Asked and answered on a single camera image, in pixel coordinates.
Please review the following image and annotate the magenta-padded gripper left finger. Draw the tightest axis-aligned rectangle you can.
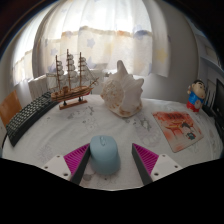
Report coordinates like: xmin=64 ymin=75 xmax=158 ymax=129
xmin=41 ymin=143 xmax=92 ymax=186

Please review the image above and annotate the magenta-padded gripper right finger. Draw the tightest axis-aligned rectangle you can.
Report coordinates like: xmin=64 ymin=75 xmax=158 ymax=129
xmin=131 ymin=143 xmax=183 ymax=186

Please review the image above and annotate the light blue computer mouse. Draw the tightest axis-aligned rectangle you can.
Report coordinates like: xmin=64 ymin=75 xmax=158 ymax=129
xmin=89 ymin=134 xmax=121 ymax=176

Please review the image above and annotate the red printed mouse pad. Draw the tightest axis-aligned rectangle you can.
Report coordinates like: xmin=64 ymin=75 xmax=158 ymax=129
xmin=152 ymin=111 xmax=205 ymax=154

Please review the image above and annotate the white printed tablecloth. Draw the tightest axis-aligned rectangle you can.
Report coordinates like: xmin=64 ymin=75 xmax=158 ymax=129
xmin=1 ymin=94 xmax=224 ymax=189

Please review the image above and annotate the black keyboard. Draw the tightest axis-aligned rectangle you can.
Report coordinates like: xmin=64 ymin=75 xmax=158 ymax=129
xmin=4 ymin=91 xmax=59 ymax=148

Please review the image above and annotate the wooden model sailing ship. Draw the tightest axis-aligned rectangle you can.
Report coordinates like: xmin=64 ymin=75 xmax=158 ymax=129
xmin=46 ymin=49 xmax=100 ymax=111

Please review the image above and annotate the large white conch shell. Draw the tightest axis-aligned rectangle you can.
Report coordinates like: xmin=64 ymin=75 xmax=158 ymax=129
xmin=100 ymin=60 xmax=145 ymax=118

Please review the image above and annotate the cartoon boy figurine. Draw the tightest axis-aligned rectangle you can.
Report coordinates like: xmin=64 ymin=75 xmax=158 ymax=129
xmin=186 ymin=78 xmax=207 ymax=113

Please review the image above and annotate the white radiator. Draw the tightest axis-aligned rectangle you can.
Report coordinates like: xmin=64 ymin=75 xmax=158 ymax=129
xmin=28 ymin=69 xmax=111 ymax=101

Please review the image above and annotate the black router with antennas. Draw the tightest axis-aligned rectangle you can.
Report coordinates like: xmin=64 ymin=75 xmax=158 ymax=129
xmin=202 ymin=79 xmax=218 ymax=118

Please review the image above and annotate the wooden chair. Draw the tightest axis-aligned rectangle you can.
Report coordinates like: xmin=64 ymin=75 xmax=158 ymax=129
xmin=0 ymin=89 xmax=23 ymax=127

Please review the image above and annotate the black monitor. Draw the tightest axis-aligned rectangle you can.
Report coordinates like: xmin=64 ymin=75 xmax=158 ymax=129
xmin=213 ymin=78 xmax=224 ymax=119

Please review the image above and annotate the white star-print curtain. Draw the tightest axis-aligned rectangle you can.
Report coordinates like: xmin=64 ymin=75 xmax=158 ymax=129
xmin=11 ymin=0 xmax=171 ymax=88

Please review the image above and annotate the white wall shelf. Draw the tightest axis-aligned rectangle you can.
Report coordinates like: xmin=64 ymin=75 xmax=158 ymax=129
xmin=196 ymin=33 xmax=224 ymax=71

